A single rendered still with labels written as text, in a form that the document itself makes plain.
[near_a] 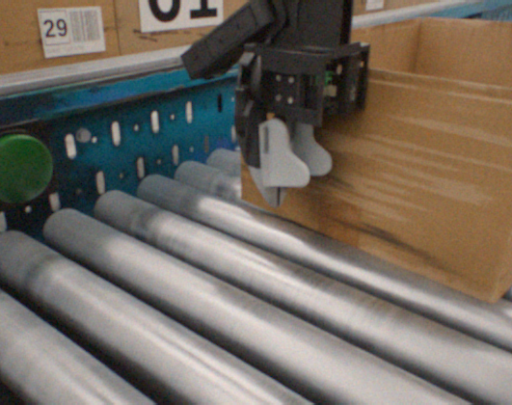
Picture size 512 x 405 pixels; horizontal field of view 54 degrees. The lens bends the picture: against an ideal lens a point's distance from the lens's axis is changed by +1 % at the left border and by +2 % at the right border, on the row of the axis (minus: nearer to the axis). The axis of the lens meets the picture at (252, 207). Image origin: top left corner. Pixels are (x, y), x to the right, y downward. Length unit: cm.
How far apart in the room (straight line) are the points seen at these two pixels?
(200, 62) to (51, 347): 26
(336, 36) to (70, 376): 30
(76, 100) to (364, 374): 41
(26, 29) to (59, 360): 37
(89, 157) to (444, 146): 42
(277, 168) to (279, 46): 10
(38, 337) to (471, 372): 31
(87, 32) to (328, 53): 36
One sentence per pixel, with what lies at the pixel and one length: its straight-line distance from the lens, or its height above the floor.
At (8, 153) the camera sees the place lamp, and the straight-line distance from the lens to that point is 55.
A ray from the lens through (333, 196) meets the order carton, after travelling 49.
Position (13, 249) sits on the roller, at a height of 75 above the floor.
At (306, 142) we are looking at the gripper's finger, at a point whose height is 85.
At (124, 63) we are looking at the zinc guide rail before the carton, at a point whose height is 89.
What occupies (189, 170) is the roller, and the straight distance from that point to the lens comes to 69.
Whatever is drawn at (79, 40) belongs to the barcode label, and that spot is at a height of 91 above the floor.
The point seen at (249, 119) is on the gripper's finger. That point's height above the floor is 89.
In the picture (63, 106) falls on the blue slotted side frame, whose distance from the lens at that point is 58.
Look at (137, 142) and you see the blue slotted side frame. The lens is 69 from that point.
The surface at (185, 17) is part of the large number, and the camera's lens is 77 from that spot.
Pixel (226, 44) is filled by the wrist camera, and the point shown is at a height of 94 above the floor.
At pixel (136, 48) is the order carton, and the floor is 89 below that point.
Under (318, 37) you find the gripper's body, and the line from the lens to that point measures 39.
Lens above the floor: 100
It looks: 26 degrees down
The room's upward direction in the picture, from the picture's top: straight up
